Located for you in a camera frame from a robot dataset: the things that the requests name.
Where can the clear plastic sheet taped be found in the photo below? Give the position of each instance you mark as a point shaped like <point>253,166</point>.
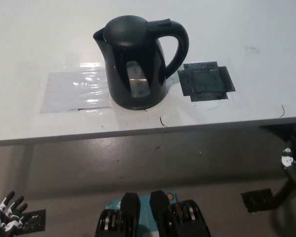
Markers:
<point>71,93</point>

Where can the black tape patch square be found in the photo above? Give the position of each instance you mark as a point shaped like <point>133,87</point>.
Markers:
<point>206,82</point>

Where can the black under-table bracket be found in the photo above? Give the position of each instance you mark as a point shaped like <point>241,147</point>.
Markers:
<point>278,129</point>

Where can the black floor tape patch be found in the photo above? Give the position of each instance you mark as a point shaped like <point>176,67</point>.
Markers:
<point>257,200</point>
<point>35,221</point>

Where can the black table leg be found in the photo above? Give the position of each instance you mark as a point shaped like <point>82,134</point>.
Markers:
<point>282,195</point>

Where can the black electric kettle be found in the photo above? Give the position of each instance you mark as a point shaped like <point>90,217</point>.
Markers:
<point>118,81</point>

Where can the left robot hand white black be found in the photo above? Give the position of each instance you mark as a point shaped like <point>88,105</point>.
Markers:
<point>8,214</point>

